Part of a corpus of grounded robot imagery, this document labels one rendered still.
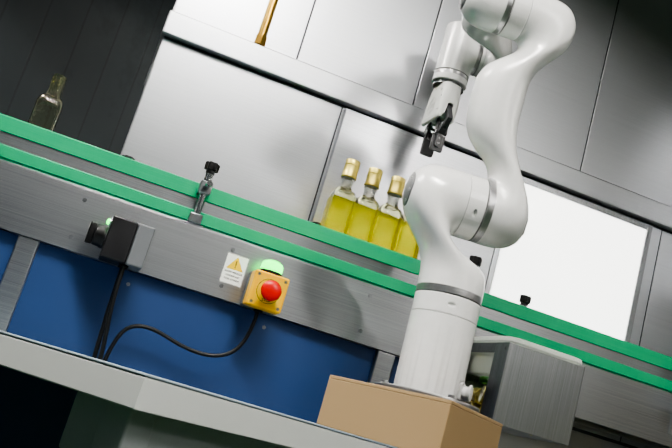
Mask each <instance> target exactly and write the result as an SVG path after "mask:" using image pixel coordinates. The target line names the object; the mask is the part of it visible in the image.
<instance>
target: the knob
mask: <svg viewBox="0 0 672 448"><path fill-rule="evenodd" d="M108 229H109V225H103V224H98V223H97V222H94V221H92V222H91V223H90V226H89V230H88V232H87V235H86V238H85V241H84V242H85V243H89V244H92V245H95V246H97V247H98V248H102V245H103V243H104V240H105V237H106V234H107V231H108Z"/></svg>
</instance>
